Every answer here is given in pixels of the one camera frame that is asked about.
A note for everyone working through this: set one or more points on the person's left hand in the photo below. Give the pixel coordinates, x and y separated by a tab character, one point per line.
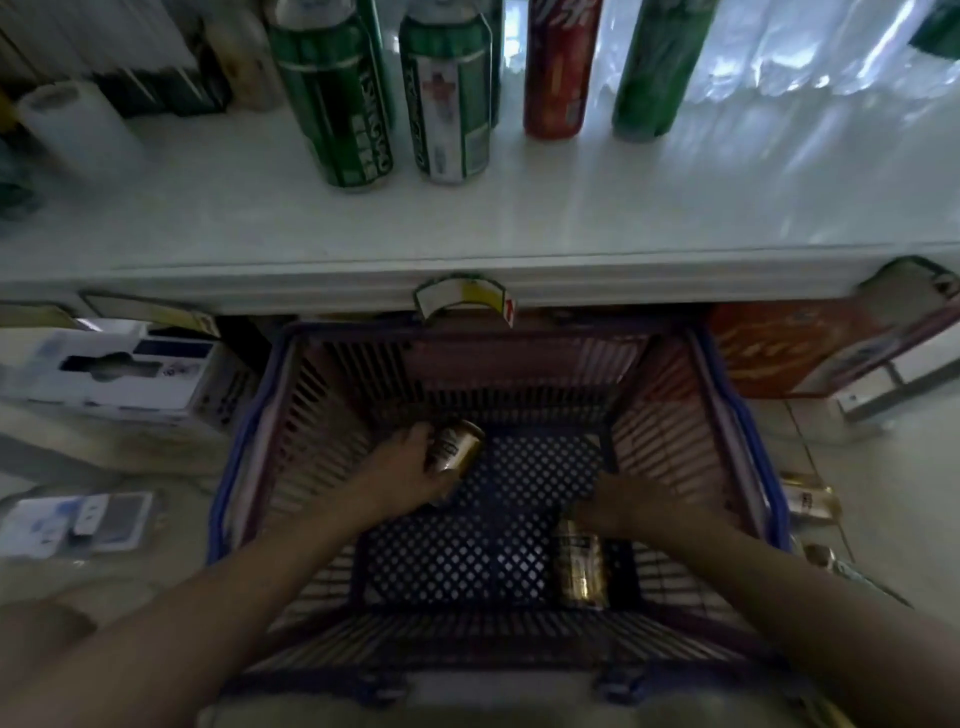
396	469

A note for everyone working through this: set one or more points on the person's right hand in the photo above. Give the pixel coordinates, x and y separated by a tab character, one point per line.
626	506

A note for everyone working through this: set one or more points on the person's left fingers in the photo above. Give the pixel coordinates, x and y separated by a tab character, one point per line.
441	489

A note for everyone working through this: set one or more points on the gold beverage can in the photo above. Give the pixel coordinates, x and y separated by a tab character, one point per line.
456	448
810	499
580	568
819	556

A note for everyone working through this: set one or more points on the person's right forearm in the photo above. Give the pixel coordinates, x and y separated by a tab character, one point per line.
817	607

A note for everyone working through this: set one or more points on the person's left forearm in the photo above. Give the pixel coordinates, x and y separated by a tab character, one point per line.
180	607

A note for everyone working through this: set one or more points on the blue and red shopping basket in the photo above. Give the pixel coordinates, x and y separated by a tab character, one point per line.
495	495

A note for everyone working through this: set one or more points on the yellow and white shelf label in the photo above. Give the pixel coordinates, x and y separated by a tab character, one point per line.
466	298

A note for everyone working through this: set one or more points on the white shelf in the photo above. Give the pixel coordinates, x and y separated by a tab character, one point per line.
480	225

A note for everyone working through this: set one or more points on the white and blue box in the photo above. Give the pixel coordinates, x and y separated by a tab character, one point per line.
124	371

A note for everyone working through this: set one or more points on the white and blue flat package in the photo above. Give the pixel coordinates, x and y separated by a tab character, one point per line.
79	525

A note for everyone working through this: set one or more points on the orange carton box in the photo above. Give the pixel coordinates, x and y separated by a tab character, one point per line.
802	349

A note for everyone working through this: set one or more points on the green and white beverage can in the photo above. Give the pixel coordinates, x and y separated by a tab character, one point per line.
446	94

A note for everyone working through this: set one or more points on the red beverage can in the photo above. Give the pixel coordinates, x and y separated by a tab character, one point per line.
559	67

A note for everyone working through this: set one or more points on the plain green beverage can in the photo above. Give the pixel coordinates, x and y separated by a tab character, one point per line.
660	71

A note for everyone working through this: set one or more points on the white paper roll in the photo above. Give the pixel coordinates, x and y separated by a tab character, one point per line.
79	131

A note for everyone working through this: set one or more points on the clear plastic wrapped pack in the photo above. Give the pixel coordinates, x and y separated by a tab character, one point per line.
817	49

